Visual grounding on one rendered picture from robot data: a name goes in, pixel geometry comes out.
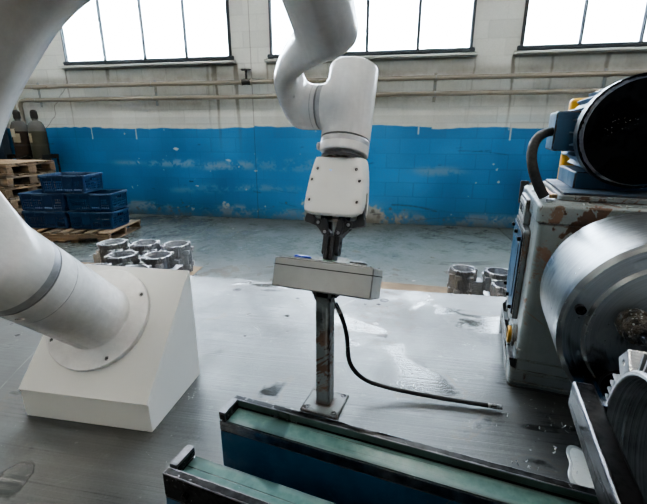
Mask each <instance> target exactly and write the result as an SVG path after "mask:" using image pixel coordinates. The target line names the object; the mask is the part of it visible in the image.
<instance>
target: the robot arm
mask: <svg viewBox="0 0 647 504"><path fill-rule="evenodd" d="M90 1H91V0H0V145H1V141H2V138H3V135H4V132H5V129H6V127H7V124H8V121H9V119H10V116H11V114H12V111H13V109H14V107H15V104H16V102H17V100H18V98H19V96H20V94H21V92H22V90H23V89H24V87H25V85H26V83H27V82H28V80H29V78H30V76H31V75H32V73H33V71H34V70H35V68H36V66H37V65H38V63H39V61H40V60H41V58H42V56H43V55H44V53H45V51H46V50H47V48H48V46H49V45H50V43H51V42H52V40H53V39H54V37H55V36H56V35H57V33H58V32H59V31H60V29H61V28H62V27H63V26H64V25H65V24H66V23H67V22H68V20H69V19H70V18H71V17H72V16H73V15H74V14H75V13H76V12H78V11H79V10H80V9H81V8H82V7H83V6H85V5H86V4H87V3H89V2H90ZM281 1H282V4H283V6H284V9H285V11H286V14H287V16H288V19H289V22H290V24H291V27H292V29H293V33H292V34H291V36H290V37H289V38H288V40H287V41H286V43H285V45H284V47H283V49H282V51H281V53H280V56H279V58H278V61H277V64H276V68H275V73H274V88H275V92H276V95H277V98H278V101H279V103H280V105H281V107H282V110H283V112H284V114H285V116H286V117H287V119H288V121H289V122H290V123H291V124H292V125H293V126H294V127H296V128H298V129H302V130H322V133H321V142H318V143H317V146H316V147H317V150H320V151H321V152H322V153H323V154H322V155H321V157H316V160H315V162H314V165H313V168H312V171H311V175H310V179H309V183H308V187H307V192H306V198H305V204H304V209H305V211H306V212H307V214H306V217H305V221H306V222H308V223H311V224H313V225H316V226H317V227H318V228H319V230H320V231H321V233H322V235H323V242H322V250H321V253H322V254H323V259H325V260H333V261H337V260H338V256H340V255H341V248H342V240H343V238H344V237H345V236H346V235H347V234H348V233H349V232H350V231H351V230H353V229H358V228H364V227H366V216H367V211H368V202H369V167H368V162H367V160H366V159H368V154H369V145H370V138H371V130H372V121H373V113H374V105H375V97H376V89H377V81H378V68H377V66H376V65H375V64H374V63H373V62H371V61H369V60H367V59H365V58H362V57H356V56H346V57H341V58H338V59H336V60H335V61H333V62H332V64H331V66H330V71H329V78H328V80H327V81H326V82H325V83H324V84H311V83H309V82H308V81H307V80H306V78H305V76H304V72H305V71H307V70H309V69H311V68H313V67H315V66H317V65H320V64H322V63H325V62H328V61H330V60H333V59H335V58H337V57H340V56H341V55H343V54H345V53H346V52H348V51H349V50H350V49H351V48H352V47H353V45H354V44H355V42H356V40H357V37H358V17H357V12H356V6H355V1H354V0H281ZM316 217H318V218H321V220H320V219H318V218H316ZM333 219H335V220H338V221H337V225H336V228H335V232H334V235H333ZM150 308H151V303H150V296H149V293H148V290H147V288H146V287H145V285H144V284H143V282H142V281H141V280H140V279H139V278H137V277H136V276H134V275H133V274H131V273H129V272H126V271H123V270H117V269H109V270H103V271H99V272H94V271H93V270H91V269H90V268H88V267H87V266H86V265H84V264H83V263H81V262H80V261H78V260H77V259H76V258H74V257H73V256H71V255H70V254H68V253H67V252H65V251H64V250H63V249H61V248H60V247H58V246H57V245H55V244H54V243H53V242H51V241H50V240H48V239H47V238H45V237H44V236H42V235H41V234H40V233H38V232H37V231H35V230H34V229H32V228H31V227H30V226H29V225H28V224H27V223H26V222H25V221H24V220H23V219H22V218H21V217H20V216H19V214H18V213H17V212H16V211H15V209H14V208H13V207H12V206H11V204H10V203H9V202H8V201H7V199H6V198H5V197H4V195H3V194H2V193H1V192H0V317H1V318H3V319H6V320H8V321H11V322H13V323H16V324H18V325H21V326H23V327H26V328H28V329H31V330H33V331H36V332H38V333H40V334H43V335H45V336H46V338H45V339H46V345H47V349H48V351H49V354H50V355H51V357H52V358H53V360H54V361H56V362H57V363H58V364H59V365H61V366H63V367H65V368H67V369H70V370H74V371H78V372H89V371H95V370H99V369H102V368H105V367H107V366H109V365H111V364H113V363H115V362H116V361H118V360H119V359H120V358H122V357H123V356H124V355H126V354H127V353H128V352H129V351H130V350H131V349H132V348H133V347H134V345H135V344H136V343H137V342H138V340H139V339H140V337H141V336H142V334H143V332H144V330H145V328H146V326H147V323H148V320H149V316H150Z"/></svg>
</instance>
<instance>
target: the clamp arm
mask: <svg viewBox="0 0 647 504"><path fill-rule="evenodd" d="M568 406H569V409H570V412H571V415H572V418H573V422H574V425H575V428H576V431H577V434H578V437H579V441H580V444H581V447H582V450H583V453H584V457H585V460H586V463H587V466H588V469H589V472H590V476H591V479H592V482H593V485H594V488H595V492H596V495H597V498H598V501H599V504H646V502H645V500H644V497H643V495H642V493H641V491H640V488H639V486H638V484H637V481H636V479H635V477H634V475H633V472H632V470H631V468H630V466H629V463H628V461H627V459H626V457H625V454H624V452H623V450H622V447H621V445H620V443H619V441H618V438H617V436H616V434H615V432H614V429H613V427H612V425H611V423H610V420H609V418H608V416H607V409H608V405H607V403H606V401H605V400H604V399H600V398H599V395H598V393H597V391H596V388H595V386H594V385H592V384H587V383H581V382H576V381H575V382H573V383H572V387H571V392H570V397H569V402H568Z"/></svg>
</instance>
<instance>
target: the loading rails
mask: <svg viewBox="0 0 647 504"><path fill-rule="evenodd" d="M219 419H221V420H220V429H221V441H222V452H223V463H224V465H221V464H218V463H215V462H212V461H209V460H206V459H203V458H200V457H198V456H194V455H195V450H194V447H193V446H190V445H187V446H186V447H185V448H184V449H183V450H182V451H181V452H180V453H179V454H178V455H177V456H176V457H175V458H174V459H173V461H172V462H171V463H170V467H167V468H166V470H165V471H164V472H163V473H162V475H163V482H164V489H165V496H166V501H167V504H599V501H598V498H597V495H596V492H595V489H593V488H589V487H585V486H581V485H578V484H574V483H570V482H566V481H563V480H559V479H555V478H551V477H547V476H544V475H540V474H536V473H532V472H528V471H525V470H521V469H517V468H513V467H510V466H506V465H502V464H498V463H494V462H491V461H487V460H483V459H479V458H475V457H472V456H468V455H464V454H460V453H457V452H453V451H449V450H445V449H441V448H438V447H434V446H430V445H426V444H423V443H419V442H415V441H411V440H407V439H404V438H400V437H396V436H392V435H388V434H385V433H381V432H377V431H373V430H370V429H366V428H362V427H358V426H354V425H351V424H347V423H343V422H339V421H335V420H332V419H328V418H324V417H320V416H317V415H313V414H309V413H305V412H301V411H298V410H294V409H290V408H286V407H282V406H279V405H275V404H271V403H267V402H264V401H260V400H256V399H252V398H248V397H245V396H241V395H237V394H236V395H235V396H234V397H233V398H231V399H230V400H229V401H228V402H227V404H226V405H225V406H224V407H223V408H222V409H221V410H220V411H219Z"/></svg>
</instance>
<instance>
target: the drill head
mask: <svg viewBox="0 0 647 504"><path fill-rule="evenodd" d="M540 301H541V306H542V310H543V313H544V316H545V318H546V321H547V324H548V327H549V330H550V333H551V336H552V339H553V342H554V345H555V348H556V351H557V354H558V357H559V360H560V363H561V365H562V368H563V370H564V372H565V374H566V375H567V377H568V378H569V380H570V381H571V383H573V382H575V381H576V382H581V383H587V384H592V385H594V386H595V388H596V391H597V393H598V395H599V398H600V399H604V400H605V401H607V400H606V397H605V393H607V394H609V392H608V389H607V387H608V386H610V387H612V386H611V384H610V380H614V378H613V373H614V374H620V370H619V356H621V355H622V354H623V353H625V352H626V351H627V350H637V351H643V352H647V347H646V346H645V345H644V344H643V343H642V341H641V340H640V339H639V334H640V333H643V332H646V333H647V212H634V213H625V214H619V215H615V216H610V217H607V218H604V219H601V220H598V221H596V222H593V223H591V224H589V225H587V226H585V227H583V228H581V229H580V230H578V231H577V232H575V233H574V234H572V235H571V236H570V237H568V238H567V239H566V240H565V241H564V242H563V243H562V244H561V245H560V246H559V247H558V248H557V249H556V250H555V252H554V253H553V254H552V256H551V257H550V259H549V261H548V263H547V264H546V267H545V269H544V272H543V275H542V278H541V284H540Z"/></svg>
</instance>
